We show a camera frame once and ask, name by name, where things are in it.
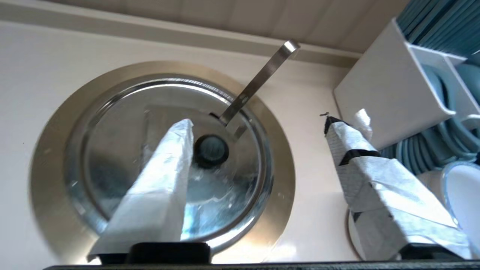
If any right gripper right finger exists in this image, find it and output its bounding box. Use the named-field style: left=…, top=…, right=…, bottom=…
left=324, top=109, right=473, bottom=260

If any steel ladle handle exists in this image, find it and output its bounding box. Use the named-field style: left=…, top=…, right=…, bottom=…
left=217, top=39, right=300, bottom=139

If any white cutlery holder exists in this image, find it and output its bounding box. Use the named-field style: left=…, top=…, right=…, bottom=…
left=334, top=17, right=480, bottom=150

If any grey chopsticks bundle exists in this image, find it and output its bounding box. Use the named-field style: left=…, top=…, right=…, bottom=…
left=396, top=0, right=480, bottom=57

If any white ceramic jar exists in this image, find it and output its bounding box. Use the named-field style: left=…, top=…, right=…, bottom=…
left=347, top=161, right=480, bottom=261

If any steel pot lid black knob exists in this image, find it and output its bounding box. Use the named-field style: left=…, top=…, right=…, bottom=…
left=64, top=73, right=272, bottom=250

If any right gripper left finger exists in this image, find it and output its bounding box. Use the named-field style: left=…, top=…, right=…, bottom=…
left=87, top=118, right=195, bottom=262

